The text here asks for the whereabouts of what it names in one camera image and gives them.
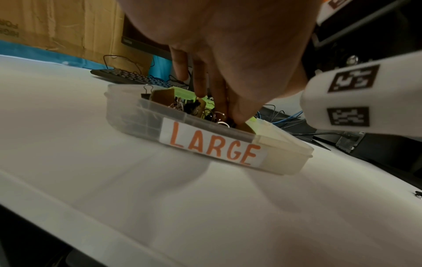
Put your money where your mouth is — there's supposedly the person's left hand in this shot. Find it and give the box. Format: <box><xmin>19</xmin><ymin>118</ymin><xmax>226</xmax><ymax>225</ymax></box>
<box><xmin>117</xmin><ymin>0</ymin><xmax>322</xmax><ymax>131</ymax></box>

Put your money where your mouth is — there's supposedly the green plastic tray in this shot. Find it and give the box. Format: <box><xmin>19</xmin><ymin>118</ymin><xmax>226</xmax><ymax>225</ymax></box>
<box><xmin>173</xmin><ymin>87</ymin><xmax>215</xmax><ymax>106</ymax></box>

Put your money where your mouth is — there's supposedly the pile of black binder clips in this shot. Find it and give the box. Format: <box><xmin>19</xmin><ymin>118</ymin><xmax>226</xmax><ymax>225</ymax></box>
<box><xmin>140</xmin><ymin>84</ymin><xmax>239</xmax><ymax>129</ymax></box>

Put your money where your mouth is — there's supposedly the brown cardboard piece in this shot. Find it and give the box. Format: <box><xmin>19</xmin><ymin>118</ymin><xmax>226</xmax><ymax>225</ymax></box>
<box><xmin>150</xmin><ymin>88</ymin><xmax>176</xmax><ymax>107</ymax></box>

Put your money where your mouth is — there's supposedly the black computer monitor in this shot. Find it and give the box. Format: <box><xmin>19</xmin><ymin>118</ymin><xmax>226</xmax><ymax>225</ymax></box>
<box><xmin>121</xmin><ymin>14</ymin><xmax>173</xmax><ymax>57</ymax></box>

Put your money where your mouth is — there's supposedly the black computer keyboard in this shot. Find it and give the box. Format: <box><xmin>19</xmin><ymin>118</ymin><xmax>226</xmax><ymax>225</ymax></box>
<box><xmin>90</xmin><ymin>68</ymin><xmax>176</xmax><ymax>88</ymax></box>

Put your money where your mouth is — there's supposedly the white block with orange marker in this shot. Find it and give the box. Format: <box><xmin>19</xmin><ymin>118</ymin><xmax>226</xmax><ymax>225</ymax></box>
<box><xmin>316</xmin><ymin>0</ymin><xmax>357</xmax><ymax>26</ymax></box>

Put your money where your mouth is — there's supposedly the clear plastic box with label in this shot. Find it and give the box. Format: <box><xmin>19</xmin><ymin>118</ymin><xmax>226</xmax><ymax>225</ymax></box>
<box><xmin>105</xmin><ymin>84</ymin><xmax>315</xmax><ymax>176</ymax></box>

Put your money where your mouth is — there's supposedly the small silver electronics box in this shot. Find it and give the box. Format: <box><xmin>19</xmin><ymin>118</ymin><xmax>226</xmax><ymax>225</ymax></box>
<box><xmin>335</xmin><ymin>131</ymin><xmax>366</xmax><ymax>154</ymax></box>

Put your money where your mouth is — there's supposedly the brown cardboard box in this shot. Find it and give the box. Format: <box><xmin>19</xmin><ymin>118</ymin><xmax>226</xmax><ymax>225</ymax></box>
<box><xmin>0</xmin><ymin>0</ymin><xmax>127</xmax><ymax>69</ymax></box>

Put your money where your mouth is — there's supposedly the teal sheet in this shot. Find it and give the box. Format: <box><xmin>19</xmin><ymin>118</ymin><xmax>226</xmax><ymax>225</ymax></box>
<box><xmin>0</xmin><ymin>40</ymin><xmax>173</xmax><ymax>80</ymax></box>

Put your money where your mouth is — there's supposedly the blue cable bundle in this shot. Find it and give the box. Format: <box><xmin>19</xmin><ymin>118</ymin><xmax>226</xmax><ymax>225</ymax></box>
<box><xmin>256</xmin><ymin>105</ymin><xmax>305</xmax><ymax>129</ymax></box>

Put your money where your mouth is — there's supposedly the thin black cable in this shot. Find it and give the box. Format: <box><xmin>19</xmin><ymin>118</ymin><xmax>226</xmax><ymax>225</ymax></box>
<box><xmin>103</xmin><ymin>54</ymin><xmax>143</xmax><ymax>74</ymax></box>

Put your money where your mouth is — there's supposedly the black device cable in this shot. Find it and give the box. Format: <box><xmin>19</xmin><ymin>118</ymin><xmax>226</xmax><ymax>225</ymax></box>
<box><xmin>290</xmin><ymin>131</ymin><xmax>351</xmax><ymax>139</ymax></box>

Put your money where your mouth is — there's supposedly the white wrist mount with markers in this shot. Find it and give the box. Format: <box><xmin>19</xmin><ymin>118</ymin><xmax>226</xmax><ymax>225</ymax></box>
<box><xmin>301</xmin><ymin>50</ymin><xmax>422</xmax><ymax>138</ymax></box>

